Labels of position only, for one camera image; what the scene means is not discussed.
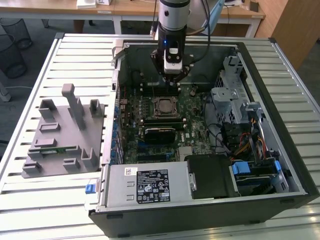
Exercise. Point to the black silver PC case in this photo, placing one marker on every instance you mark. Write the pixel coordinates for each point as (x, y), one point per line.
(175, 220)

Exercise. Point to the white printed label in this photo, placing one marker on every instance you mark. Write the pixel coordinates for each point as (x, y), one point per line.
(103, 2)

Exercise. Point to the silver CPU green board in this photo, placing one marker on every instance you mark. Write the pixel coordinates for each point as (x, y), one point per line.
(166, 106)

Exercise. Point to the wooden desk white frame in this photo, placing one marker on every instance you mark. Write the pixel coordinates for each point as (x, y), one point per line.
(237, 13)

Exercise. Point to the green motherboard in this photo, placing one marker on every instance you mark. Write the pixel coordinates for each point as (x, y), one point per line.
(197, 140)

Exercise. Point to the black RAM slot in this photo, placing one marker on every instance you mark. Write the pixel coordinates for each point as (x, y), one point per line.
(165, 119)
(165, 125)
(148, 93)
(148, 87)

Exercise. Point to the white stand foot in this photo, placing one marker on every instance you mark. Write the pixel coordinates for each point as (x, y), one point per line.
(5, 95)

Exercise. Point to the white box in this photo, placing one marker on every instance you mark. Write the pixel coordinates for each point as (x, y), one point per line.
(86, 4)

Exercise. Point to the black disk drive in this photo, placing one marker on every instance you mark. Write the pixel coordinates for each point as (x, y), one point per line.
(252, 185)

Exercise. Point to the round coin battery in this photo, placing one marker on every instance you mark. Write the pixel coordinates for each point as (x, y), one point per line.
(192, 92)

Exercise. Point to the blue plastic tab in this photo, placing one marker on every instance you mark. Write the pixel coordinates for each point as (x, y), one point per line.
(277, 167)

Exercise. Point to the black graphics card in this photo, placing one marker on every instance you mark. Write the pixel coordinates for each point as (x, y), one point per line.
(160, 136)

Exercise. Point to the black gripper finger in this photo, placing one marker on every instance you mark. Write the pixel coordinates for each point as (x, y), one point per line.
(187, 67)
(157, 61)

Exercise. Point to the black plastic shroud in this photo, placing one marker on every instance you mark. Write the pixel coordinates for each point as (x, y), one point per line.
(210, 175)

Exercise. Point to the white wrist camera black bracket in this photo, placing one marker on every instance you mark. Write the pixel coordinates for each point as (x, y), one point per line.
(172, 67)

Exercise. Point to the blue disk carrier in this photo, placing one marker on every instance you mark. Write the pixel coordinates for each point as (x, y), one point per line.
(240, 170)

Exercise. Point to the blue expansion slot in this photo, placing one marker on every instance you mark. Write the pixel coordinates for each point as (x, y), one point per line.
(168, 156)
(142, 144)

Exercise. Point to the CPU socket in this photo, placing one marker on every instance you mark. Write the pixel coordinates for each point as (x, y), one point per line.
(155, 116)

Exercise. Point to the silver chipset heatsink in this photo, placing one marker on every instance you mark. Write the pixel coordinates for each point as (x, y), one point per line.
(186, 153)

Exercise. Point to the green RAM stick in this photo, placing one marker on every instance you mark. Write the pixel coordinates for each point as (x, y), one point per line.
(60, 150)

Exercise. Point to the brown wooden cabinet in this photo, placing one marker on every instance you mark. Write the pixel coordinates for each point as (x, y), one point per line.
(295, 30)

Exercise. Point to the silver power supply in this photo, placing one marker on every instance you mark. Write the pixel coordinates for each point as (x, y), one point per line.
(117, 185)

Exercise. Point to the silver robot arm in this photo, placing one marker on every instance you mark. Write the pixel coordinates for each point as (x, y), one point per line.
(172, 15)

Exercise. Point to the silver perforated drive cage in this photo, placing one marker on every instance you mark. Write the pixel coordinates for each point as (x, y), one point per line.
(225, 95)

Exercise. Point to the grey parts rack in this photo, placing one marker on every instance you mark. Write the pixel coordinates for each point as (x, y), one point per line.
(62, 117)

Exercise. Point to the blue case latch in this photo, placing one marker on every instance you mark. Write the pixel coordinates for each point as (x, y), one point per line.
(90, 188)

